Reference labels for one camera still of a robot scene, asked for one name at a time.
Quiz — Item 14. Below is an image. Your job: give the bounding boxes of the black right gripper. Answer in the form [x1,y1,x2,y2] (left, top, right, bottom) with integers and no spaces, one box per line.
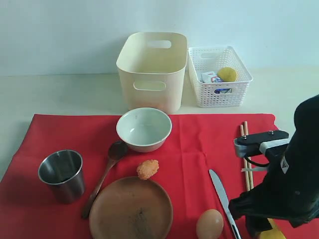
[228,134,319,237]

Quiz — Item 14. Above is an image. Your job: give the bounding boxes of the yellow cheese wedge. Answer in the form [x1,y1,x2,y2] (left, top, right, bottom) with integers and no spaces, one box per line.
[258,219,286,239]

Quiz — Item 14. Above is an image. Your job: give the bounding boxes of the brown egg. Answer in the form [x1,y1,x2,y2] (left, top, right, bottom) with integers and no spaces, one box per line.
[196,209,224,239]

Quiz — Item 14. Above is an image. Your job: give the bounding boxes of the yellow lemon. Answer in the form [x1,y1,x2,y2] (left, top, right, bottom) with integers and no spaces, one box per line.
[217,67,237,82]

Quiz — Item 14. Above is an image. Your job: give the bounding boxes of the blue white milk carton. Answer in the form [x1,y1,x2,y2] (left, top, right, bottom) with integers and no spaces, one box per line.
[200,71,232,94]

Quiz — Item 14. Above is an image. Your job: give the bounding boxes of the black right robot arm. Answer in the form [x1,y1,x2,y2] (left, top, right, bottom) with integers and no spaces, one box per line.
[229,96,319,238]

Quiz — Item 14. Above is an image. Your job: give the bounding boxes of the silver table knife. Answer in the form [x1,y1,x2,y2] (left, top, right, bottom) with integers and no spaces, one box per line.
[208,169,241,239]

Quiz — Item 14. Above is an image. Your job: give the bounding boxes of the left wooden chopstick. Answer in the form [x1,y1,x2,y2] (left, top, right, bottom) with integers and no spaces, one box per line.
[240,124,250,191]

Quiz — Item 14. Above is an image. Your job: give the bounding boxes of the wooden chopstick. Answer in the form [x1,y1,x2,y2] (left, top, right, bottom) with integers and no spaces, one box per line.
[244,121,254,190]
[240,124,250,191]

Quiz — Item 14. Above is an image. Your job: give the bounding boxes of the right wooden chopstick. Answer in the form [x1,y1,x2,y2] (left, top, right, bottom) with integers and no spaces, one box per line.
[244,121,254,190]

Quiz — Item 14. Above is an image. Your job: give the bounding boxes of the orange fried nugget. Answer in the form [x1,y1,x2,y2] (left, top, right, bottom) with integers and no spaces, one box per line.
[137,160,159,180]

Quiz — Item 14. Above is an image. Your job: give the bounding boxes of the brown round plate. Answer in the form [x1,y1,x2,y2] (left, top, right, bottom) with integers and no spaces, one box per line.
[89,177,173,239]

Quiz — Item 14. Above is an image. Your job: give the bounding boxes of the pale green ceramic bowl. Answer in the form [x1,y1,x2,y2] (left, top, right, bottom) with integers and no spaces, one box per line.
[116,108,172,153]

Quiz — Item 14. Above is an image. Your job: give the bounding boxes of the white perforated plastic basket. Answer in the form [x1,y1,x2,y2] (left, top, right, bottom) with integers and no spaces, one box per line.
[188,46,253,108]

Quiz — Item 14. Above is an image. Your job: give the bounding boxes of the dark wooden spoon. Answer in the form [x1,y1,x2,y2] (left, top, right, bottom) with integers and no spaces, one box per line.
[81,141,128,219]

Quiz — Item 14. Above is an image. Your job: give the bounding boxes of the cream plastic storage bin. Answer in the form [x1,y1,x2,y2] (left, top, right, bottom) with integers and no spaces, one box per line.
[116,32,187,114]

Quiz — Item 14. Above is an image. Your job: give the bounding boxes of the stainless steel cup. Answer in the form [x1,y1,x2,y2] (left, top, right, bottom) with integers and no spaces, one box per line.
[38,149,85,204]

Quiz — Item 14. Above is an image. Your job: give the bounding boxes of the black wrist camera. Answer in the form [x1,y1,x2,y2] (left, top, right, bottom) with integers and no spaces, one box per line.
[234,130,289,158]

